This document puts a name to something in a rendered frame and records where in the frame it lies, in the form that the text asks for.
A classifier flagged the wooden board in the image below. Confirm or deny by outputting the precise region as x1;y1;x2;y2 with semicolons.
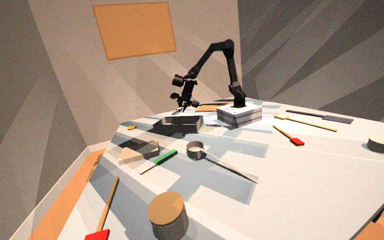
195;102;234;112

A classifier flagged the green-handled knife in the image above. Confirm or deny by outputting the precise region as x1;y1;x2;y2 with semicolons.
138;149;178;174

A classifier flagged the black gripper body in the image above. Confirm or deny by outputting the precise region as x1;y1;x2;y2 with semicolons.
170;89;200;108

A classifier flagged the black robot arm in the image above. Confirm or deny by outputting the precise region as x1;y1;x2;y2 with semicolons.
172;39;247;109

